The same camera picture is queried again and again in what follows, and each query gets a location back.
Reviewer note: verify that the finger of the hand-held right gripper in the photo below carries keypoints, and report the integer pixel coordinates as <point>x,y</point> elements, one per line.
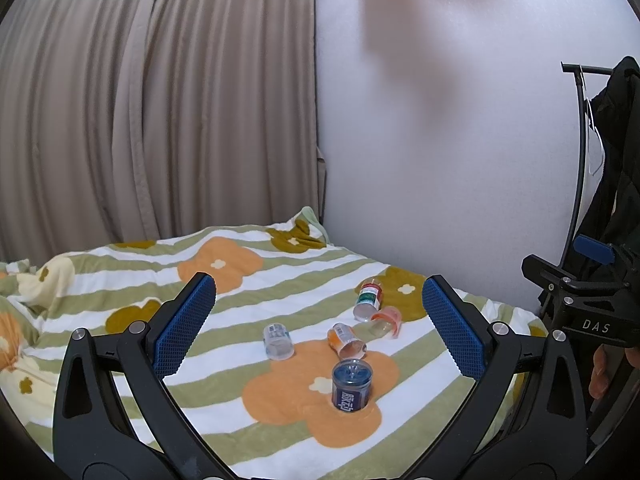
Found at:
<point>594,250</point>
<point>585,310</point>

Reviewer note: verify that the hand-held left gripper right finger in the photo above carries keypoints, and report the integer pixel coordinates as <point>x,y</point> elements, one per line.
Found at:
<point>452,330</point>

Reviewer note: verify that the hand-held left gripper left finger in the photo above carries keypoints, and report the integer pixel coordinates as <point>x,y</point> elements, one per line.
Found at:
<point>185,325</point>

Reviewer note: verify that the clear cup pink rim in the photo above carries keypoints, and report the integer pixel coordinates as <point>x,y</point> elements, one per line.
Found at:
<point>386,324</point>

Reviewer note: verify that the red-green label plastic cup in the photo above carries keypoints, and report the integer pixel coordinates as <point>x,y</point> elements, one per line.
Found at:
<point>368,301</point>

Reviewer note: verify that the clear cup white-blue label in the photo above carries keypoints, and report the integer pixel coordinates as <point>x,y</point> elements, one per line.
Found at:
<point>278,342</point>

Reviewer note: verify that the orange label plastic cup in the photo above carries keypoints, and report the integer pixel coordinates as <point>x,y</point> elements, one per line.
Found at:
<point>346,341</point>

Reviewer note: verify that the blue label plastic cup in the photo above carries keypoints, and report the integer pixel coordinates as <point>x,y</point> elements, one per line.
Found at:
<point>352,385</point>

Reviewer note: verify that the person's right hand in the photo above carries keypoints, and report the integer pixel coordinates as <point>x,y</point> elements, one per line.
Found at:
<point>606,372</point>

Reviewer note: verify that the flower printed striped blanket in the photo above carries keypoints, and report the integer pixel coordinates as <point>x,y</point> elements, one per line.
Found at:
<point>250,310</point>

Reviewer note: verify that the dark hanging jacket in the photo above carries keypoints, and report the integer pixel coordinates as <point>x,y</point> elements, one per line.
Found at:
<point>622,170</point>

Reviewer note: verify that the black metal clothes rack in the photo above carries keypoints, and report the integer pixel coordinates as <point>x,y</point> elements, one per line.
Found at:
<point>580,160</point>

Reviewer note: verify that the beige curtain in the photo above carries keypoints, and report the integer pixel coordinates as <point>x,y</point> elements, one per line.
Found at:
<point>150,110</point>

